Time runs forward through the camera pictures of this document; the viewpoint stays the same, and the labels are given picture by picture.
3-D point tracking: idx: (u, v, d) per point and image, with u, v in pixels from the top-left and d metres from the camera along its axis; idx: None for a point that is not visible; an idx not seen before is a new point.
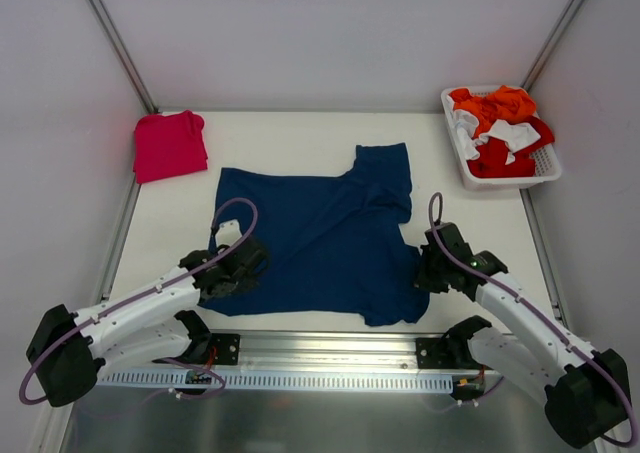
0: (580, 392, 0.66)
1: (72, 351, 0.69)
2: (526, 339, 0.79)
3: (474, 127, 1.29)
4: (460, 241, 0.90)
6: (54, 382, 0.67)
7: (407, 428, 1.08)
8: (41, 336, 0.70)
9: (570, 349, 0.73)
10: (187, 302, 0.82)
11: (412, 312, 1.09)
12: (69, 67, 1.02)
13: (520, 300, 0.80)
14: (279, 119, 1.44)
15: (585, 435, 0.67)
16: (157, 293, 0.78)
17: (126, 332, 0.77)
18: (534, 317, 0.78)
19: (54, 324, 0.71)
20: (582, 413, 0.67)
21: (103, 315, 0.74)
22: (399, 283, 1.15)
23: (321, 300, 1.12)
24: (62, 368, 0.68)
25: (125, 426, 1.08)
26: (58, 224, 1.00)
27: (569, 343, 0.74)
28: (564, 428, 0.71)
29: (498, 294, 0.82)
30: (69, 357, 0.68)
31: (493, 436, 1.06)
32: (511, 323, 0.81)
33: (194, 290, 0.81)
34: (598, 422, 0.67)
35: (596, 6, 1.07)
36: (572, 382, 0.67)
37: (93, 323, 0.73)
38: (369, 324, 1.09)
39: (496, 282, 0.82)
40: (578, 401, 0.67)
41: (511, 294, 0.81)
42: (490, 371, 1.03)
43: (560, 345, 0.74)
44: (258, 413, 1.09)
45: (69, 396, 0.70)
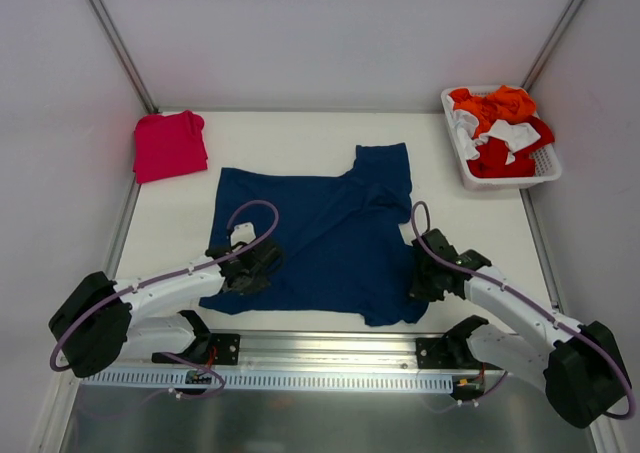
0: (570, 366, 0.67)
1: (110, 316, 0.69)
2: (519, 326, 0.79)
3: (474, 127, 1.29)
4: (445, 245, 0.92)
6: (82, 352, 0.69)
7: (408, 427, 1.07)
8: (77, 301, 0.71)
9: (557, 326, 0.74)
10: (211, 288, 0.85)
11: (412, 312, 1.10)
12: (67, 65, 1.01)
13: (505, 287, 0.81)
14: (280, 119, 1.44)
15: (584, 410, 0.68)
16: (188, 275, 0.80)
17: (155, 307, 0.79)
18: (518, 301, 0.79)
19: (89, 292, 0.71)
20: (577, 387, 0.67)
21: (142, 284, 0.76)
22: (399, 283, 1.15)
23: (322, 300, 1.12)
24: (91, 339, 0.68)
25: (123, 425, 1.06)
26: (58, 224, 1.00)
27: (555, 320, 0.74)
28: (563, 405, 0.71)
29: (485, 286, 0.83)
30: (100, 327, 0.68)
31: (494, 436, 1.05)
32: (502, 311, 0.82)
33: (220, 278, 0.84)
34: (594, 395, 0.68)
35: (596, 7, 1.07)
36: (564, 357, 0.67)
37: (132, 291, 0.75)
38: (369, 324, 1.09)
39: (480, 275, 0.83)
40: (573, 376, 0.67)
41: (497, 283, 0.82)
42: (490, 371, 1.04)
43: (547, 323, 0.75)
44: (258, 412, 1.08)
45: (96, 366, 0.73)
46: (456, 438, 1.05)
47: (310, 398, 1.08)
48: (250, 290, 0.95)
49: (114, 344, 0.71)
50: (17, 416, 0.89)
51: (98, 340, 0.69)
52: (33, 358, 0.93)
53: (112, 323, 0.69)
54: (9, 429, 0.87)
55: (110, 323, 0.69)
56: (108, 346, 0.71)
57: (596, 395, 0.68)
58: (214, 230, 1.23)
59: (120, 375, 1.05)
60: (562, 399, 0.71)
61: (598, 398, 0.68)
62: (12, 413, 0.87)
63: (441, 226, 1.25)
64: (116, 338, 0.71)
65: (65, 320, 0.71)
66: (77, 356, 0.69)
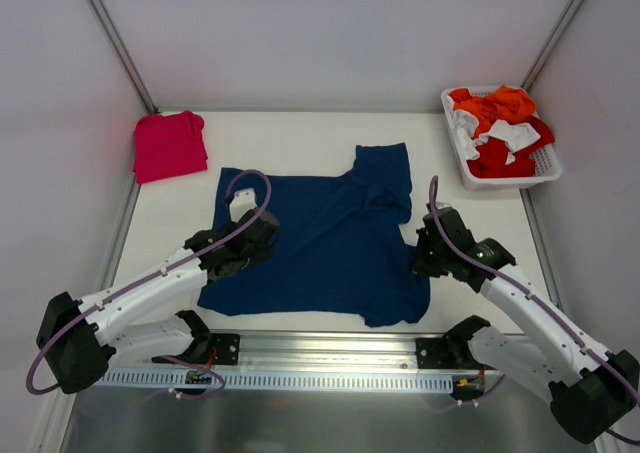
0: (593, 397, 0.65)
1: (79, 338, 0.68)
2: (539, 340, 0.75)
3: (474, 127, 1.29)
4: (462, 228, 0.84)
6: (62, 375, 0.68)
7: (408, 427, 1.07)
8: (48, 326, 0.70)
9: (585, 352, 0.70)
10: (197, 281, 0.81)
11: (412, 312, 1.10)
12: (66, 64, 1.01)
13: (532, 298, 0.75)
14: (280, 118, 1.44)
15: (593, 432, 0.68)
16: (162, 276, 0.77)
17: (137, 315, 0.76)
18: (545, 315, 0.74)
19: (58, 314, 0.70)
20: (594, 415, 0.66)
21: (108, 300, 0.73)
22: (399, 283, 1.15)
23: (322, 300, 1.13)
24: (67, 360, 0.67)
25: (123, 424, 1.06)
26: (59, 225, 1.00)
27: (585, 345, 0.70)
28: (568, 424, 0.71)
29: (508, 289, 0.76)
30: (74, 348, 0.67)
31: (495, 436, 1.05)
32: (520, 319, 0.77)
33: (200, 271, 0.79)
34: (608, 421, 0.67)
35: (596, 7, 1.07)
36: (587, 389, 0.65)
37: (98, 309, 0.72)
38: (369, 325, 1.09)
39: (505, 277, 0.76)
40: (593, 407, 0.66)
41: (522, 291, 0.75)
42: (490, 371, 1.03)
43: (575, 347, 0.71)
44: (258, 412, 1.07)
45: (85, 382, 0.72)
46: (457, 438, 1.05)
47: (310, 398, 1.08)
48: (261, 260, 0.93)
49: (96, 362, 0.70)
50: (18, 416, 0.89)
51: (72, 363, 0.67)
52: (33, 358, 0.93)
53: (84, 344, 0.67)
54: (9, 429, 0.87)
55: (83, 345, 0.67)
56: (88, 365, 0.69)
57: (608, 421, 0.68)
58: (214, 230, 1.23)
59: (119, 374, 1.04)
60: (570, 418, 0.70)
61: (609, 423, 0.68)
62: (12, 413, 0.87)
63: None
64: (92, 357, 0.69)
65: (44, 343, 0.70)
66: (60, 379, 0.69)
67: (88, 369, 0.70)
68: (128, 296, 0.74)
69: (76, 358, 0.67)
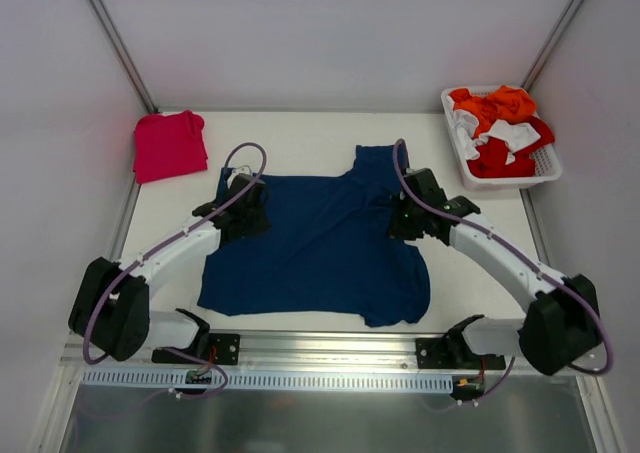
0: (549, 317, 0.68)
1: (131, 289, 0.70)
2: (502, 275, 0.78)
3: (474, 127, 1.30)
4: (435, 187, 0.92)
6: (111, 337, 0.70)
7: (408, 428, 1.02)
8: (91, 289, 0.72)
9: (541, 276, 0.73)
10: (209, 245, 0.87)
11: (412, 312, 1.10)
12: (65, 62, 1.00)
13: (492, 236, 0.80)
14: (280, 118, 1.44)
15: (555, 360, 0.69)
16: (185, 237, 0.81)
17: (166, 274, 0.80)
18: (505, 251, 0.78)
19: (99, 275, 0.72)
20: (553, 338, 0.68)
21: (146, 256, 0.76)
22: (399, 283, 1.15)
23: (322, 300, 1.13)
24: (122, 313, 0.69)
25: (124, 425, 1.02)
26: (59, 224, 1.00)
27: (540, 271, 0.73)
28: (532, 353, 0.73)
29: (471, 233, 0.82)
30: (122, 302, 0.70)
31: (504, 436, 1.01)
32: (486, 260, 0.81)
33: (215, 233, 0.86)
34: (568, 344, 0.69)
35: (596, 7, 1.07)
36: (543, 308, 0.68)
37: (139, 266, 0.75)
38: (369, 325, 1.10)
39: (467, 222, 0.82)
40: (551, 326, 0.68)
41: (484, 232, 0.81)
42: (490, 371, 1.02)
43: (532, 273, 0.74)
44: (257, 413, 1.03)
45: (131, 346, 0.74)
46: (463, 439, 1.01)
47: (310, 398, 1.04)
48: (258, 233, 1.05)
49: (142, 316, 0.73)
50: (17, 416, 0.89)
51: (126, 314, 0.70)
52: (33, 357, 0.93)
53: (131, 297, 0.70)
54: (8, 428, 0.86)
55: (131, 296, 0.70)
56: (135, 322, 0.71)
57: (569, 346, 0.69)
58: None
59: (120, 375, 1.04)
60: (533, 349, 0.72)
61: (570, 349, 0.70)
62: (12, 412, 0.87)
63: None
64: (142, 308, 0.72)
65: (85, 313, 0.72)
66: (108, 343, 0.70)
67: (138, 321, 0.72)
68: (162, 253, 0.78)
69: (125, 312, 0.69)
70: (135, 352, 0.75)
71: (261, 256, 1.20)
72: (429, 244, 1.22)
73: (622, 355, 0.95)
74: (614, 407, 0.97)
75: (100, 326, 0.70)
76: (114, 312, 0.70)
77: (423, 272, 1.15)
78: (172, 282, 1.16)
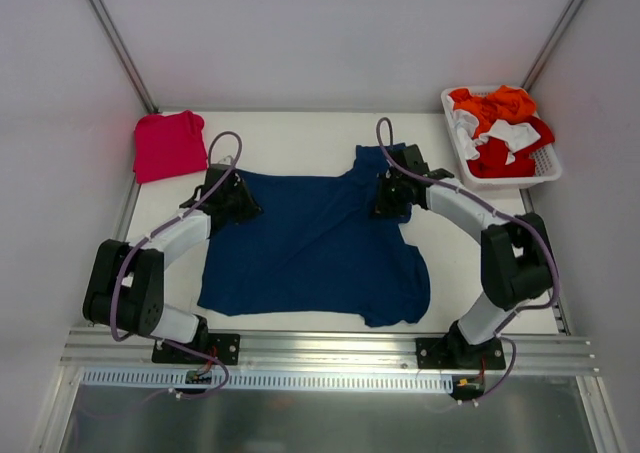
0: (497, 242, 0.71)
1: (147, 259, 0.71)
2: (466, 221, 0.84)
3: (474, 127, 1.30)
4: (419, 160, 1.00)
6: (134, 307, 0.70)
7: (408, 429, 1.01)
8: (106, 271, 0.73)
9: (496, 215, 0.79)
10: (200, 233, 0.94)
11: (411, 312, 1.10)
12: (65, 62, 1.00)
13: (459, 191, 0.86)
14: (280, 119, 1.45)
15: (508, 289, 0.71)
16: (181, 221, 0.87)
17: (170, 254, 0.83)
18: (469, 201, 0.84)
19: (114, 256, 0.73)
20: (503, 263, 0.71)
21: (153, 234, 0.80)
22: (399, 283, 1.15)
23: (322, 300, 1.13)
24: (141, 283, 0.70)
25: (122, 426, 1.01)
26: (60, 225, 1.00)
27: (494, 209, 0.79)
28: (489, 289, 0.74)
29: (442, 191, 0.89)
30: (143, 268, 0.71)
31: (505, 435, 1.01)
32: (455, 214, 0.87)
33: (207, 219, 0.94)
34: (521, 275, 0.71)
35: (596, 8, 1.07)
36: (492, 234, 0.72)
37: (148, 242, 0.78)
38: (369, 325, 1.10)
39: (439, 182, 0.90)
40: (502, 252, 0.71)
41: (452, 190, 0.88)
42: (490, 371, 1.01)
43: (488, 213, 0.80)
44: (257, 413, 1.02)
45: (152, 320, 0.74)
46: (463, 438, 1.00)
47: (310, 398, 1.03)
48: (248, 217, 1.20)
49: (160, 284, 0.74)
50: (17, 416, 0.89)
51: (147, 283, 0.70)
52: (33, 357, 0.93)
53: (151, 262, 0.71)
54: (9, 428, 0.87)
55: (151, 260, 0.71)
56: (154, 292, 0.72)
57: (522, 276, 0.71)
58: None
59: (120, 375, 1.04)
60: (488, 282, 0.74)
61: (524, 279, 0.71)
62: (12, 412, 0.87)
63: (440, 227, 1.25)
64: (159, 277, 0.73)
65: (103, 296, 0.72)
66: (132, 315, 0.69)
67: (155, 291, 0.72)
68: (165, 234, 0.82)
69: (146, 277, 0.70)
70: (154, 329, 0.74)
71: (261, 256, 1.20)
72: (429, 243, 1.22)
73: (622, 355, 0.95)
74: (614, 408, 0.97)
75: (122, 301, 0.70)
76: (136, 284, 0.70)
77: (423, 272, 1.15)
78: (172, 282, 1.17)
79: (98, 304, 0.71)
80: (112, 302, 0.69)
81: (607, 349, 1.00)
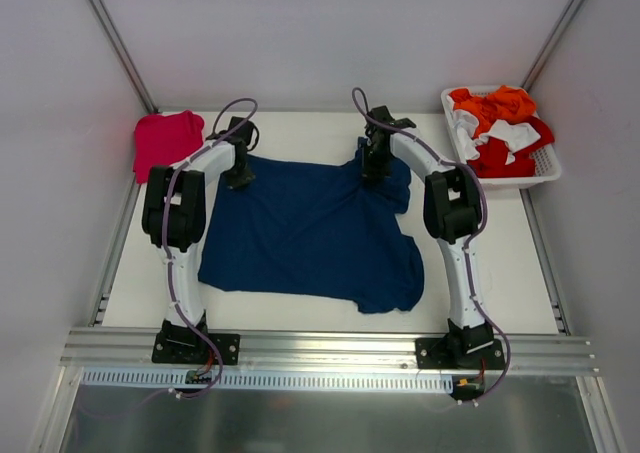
0: (435, 187, 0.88)
1: (193, 182, 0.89)
2: (417, 166, 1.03)
3: (474, 127, 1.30)
4: (389, 117, 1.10)
6: (184, 220, 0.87)
7: (409, 428, 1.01)
8: (154, 191, 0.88)
9: (441, 163, 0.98)
10: (224, 162, 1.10)
11: (405, 300, 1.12)
12: (65, 61, 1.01)
13: (417, 141, 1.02)
14: (279, 119, 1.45)
15: (441, 223, 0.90)
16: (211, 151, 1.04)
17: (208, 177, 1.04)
18: (424, 151, 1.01)
19: (161, 179, 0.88)
20: (439, 204, 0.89)
21: (193, 159, 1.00)
22: (395, 272, 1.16)
23: (321, 285, 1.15)
24: (188, 200, 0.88)
25: (122, 425, 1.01)
26: (60, 224, 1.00)
27: (439, 159, 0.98)
28: (431, 223, 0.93)
29: (403, 139, 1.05)
30: (189, 186, 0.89)
31: (505, 435, 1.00)
32: (412, 160, 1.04)
33: (231, 149, 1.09)
34: (454, 212, 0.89)
35: (596, 9, 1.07)
36: (433, 181, 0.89)
37: (188, 165, 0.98)
38: (362, 312, 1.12)
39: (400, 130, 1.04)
40: (441, 193, 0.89)
41: (411, 139, 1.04)
42: (490, 371, 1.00)
43: (434, 162, 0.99)
44: (257, 414, 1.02)
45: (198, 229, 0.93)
46: (463, 437, 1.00)
47: (310, 398, 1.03)
48: (236, 209, 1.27)
49: (202, 199, 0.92)
50: (18, 415, 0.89)
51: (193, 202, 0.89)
52: (35, 357, 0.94)
53: (196, 182, 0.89)
54: (9, 429, 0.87)
55: (195, 179, 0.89)
56: (199, 207, 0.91)
57: (453, 214, 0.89)
58: (213, 230, 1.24)
59: (119, 374, 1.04)
60: (430, 216, 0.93)
61: (455, 217, 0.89)
62: (12, 412, 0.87)
63: None
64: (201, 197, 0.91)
65: (156, 213, 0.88)
66: (184, 225, 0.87)
67: (199, 207, 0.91)
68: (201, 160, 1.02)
69: (194, 195, 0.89)
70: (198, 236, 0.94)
71: (259, 253, 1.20)
72: (427, 240, 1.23)
73: (622, 355, 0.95)
74: (614, 407, 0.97)
75: (173, 215, 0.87)
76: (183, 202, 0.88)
77: (418, 263, 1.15)
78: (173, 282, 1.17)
79: (153, 221, 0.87)
80: (167, 214, 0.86)
81: (606, 348, 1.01)
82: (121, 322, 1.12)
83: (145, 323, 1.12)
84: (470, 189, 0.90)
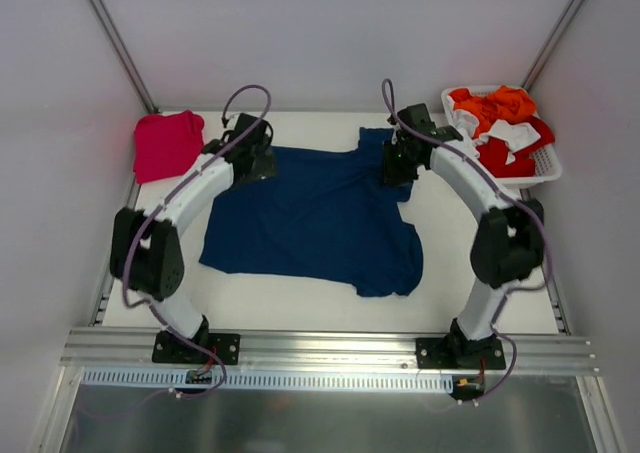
0: (495, 226, 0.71)
1: (161, 235, 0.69)
2: (466, 193, 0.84)
3: (474, 127, 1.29)
4: (426, 118, 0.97)
6: (152, 275, 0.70)
7: (408, 428, 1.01)
8: (122, 238, 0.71)
9: (498, 195, 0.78)
10: (222, 184, 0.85)
11: (404, 284, 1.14)
12: (64, 60, 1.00)
13: (466, 161, 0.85)
14: (279, 119, 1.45)
15: (496, 267, 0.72)
16: (199, 176, 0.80)
17: (187, 216, 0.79)
18: (480, 180, 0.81)
19: (129, 226, 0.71)
20: (497, 246, 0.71)
21: (167, 199, 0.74)
22: (394, 259, 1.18)
23: (320, 269, 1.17)
24: (153, 257, 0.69)
25: (123, 426, 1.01)
26: (60, 223, 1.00)
27: (498, 191, 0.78)
28: (480, 265, 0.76)
29: (448, 155, 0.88)
30: (157, 242, 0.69)
31: (505, 434, 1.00)
32: (459, 184, 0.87)
33: (228, 168, 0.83)
34: (512, 255, 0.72)
35: (596, 8, 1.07)
36: (492, 218, 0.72)
37: (162, 210, 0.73)
38: (360, 295, 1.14)
39: (446, 145, 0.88)
40: (494, 238, 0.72)
41: (459, 155, 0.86)
42: (490, 371, 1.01)
43: (491, 192, 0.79)
44: (257, 414, 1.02)
45: (171, 283, 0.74)
46: (464, 438, 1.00)
47: (310, 398, 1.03)
48: (236, 209, 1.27)
49: (175, 252, 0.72)
50: (17, 415, 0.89)
51: (161, 258, 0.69)
52: (34, 358, 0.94)
53: (165, 236, 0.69)
54: (9, 429, 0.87)
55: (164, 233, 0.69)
56: (171, 259, 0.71)
57: (511, 258, 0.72)
58: (213, 230, 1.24)
59: (119, 375, 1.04)
60: (482, 256, 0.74)
61: (513, 261, 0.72)
62: (13, 411, 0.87)
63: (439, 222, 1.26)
64: (176, 250, 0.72)
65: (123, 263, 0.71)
66: (151, 280, 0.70)
67: (171, 259, 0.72)
68: (182, 194, 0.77)
69: (162, 249, 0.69)
70: (171, 289, 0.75)
71: (260, 253, 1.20)
72: (427, 239, 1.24)
73: (623, 355, 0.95)
74: (614, 408, 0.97)
75: (137, 268, 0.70)
76: (148, 257, 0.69)
77: (417, 250, 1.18)
78: None
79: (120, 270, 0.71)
80: (128, 266, 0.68)
81: (606, 347, 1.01)
82: (121, 322, 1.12)
83: (145, 322, 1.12)
84: (534, 229, 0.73)
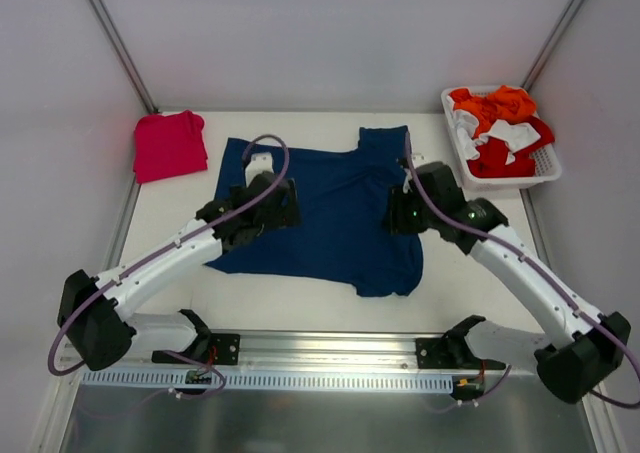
0: (583, 361, 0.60)
1: (98, 316, 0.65)
2: (527, 298, 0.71)
3: (474, 127, 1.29)
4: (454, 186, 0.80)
6: (89, 349, 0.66)
7: (407, 428, 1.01)
8: (68, 303, 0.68)
9: (578, 315, 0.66)
10: (209, 254, 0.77)
11: (404, 283, 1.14)
12: (64, 61, 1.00)
13: (524, 260, 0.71)
14: (278, 119, 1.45)
15: (575, 394, 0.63)
16: (175, 249, 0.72)
17: (153, 290, 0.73)
18: (548, 288, 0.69)
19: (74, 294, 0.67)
20: (581, 379, 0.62)
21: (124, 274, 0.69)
22: (395, 259, 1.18)
23: (321, 270, 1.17)
24: (89, 335, 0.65)
25: (122, 426, 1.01)
26: (60, 223, 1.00)
27: (578, 308, 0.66)
28: (551, 384, 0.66)
29: (500, 252, 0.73)
30: (94, 321, 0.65)
31: (505, 435, 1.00)
32: (513, 284, 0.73)
33: (214, 242, 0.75)
34: (593, 377, 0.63)
35: (596, 8, 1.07)
36: (579, 350, 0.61)
37: (114, 285, 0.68)
38: (360, 295, 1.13)
39: (496, 240, 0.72)
40: (576, 369, 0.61)
41: (515, 253, 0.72)
42: (490, 371, 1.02)
43: (568, 310, 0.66)
44: (257, 414, 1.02)
45: (113, 355, 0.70)
46: (463, 437, 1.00)
47: (309, 398, 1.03)
48: None
49: (119, 332, 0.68)
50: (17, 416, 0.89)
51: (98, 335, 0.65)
52: (34, 358, 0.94)
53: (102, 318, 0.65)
54: (9, 429, 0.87)
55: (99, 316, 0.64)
56: (110, 337, 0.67)
57: (591, 382, 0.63)
58: None
59: (118, 375, 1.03)
60: (555, 379, 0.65)
61: (592, 382, 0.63)
62: (13, 412, 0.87)
63: None
64: (117, 329, 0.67)
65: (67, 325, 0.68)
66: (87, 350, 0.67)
67: (111, 338, 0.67)
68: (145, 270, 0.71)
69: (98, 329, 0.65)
70: (114, 359, 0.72)
71: (259, 253, 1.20)
72: (426, 238, 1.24)
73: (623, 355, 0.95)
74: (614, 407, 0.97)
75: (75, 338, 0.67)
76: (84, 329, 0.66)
77: (418, 250, 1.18)
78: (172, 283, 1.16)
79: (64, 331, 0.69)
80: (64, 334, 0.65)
81: None
82: None
83: None
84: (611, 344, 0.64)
